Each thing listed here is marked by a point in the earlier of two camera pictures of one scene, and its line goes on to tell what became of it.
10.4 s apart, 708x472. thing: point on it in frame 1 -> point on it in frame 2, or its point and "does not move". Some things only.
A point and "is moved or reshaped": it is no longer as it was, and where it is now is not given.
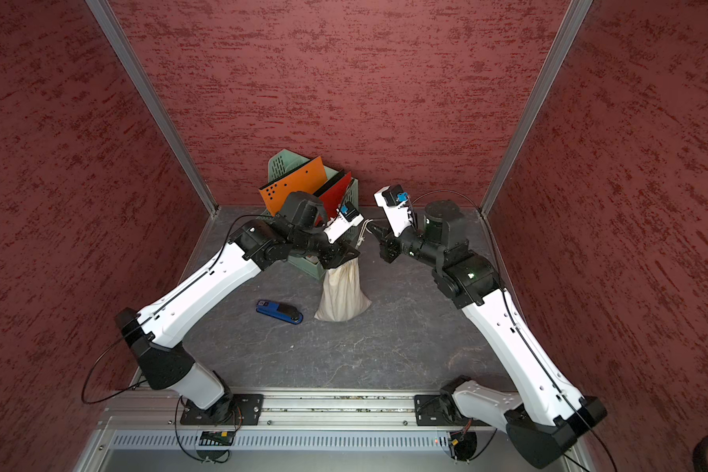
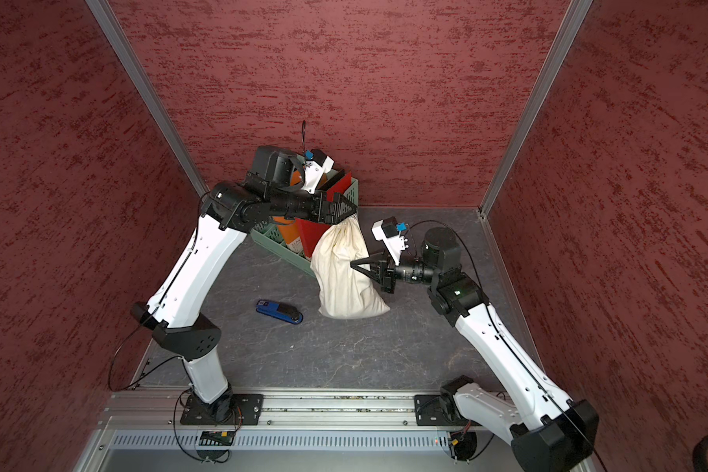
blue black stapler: x=279 y=311 does not move
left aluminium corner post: x=118 y=31 does not move
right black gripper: x=390 y=249 -> x=378 y=270
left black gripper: x=328 y=259 -> x=317 y=214
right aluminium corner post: x=568 y=29 does not move
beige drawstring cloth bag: x=344 y=291 is moved or reshaped
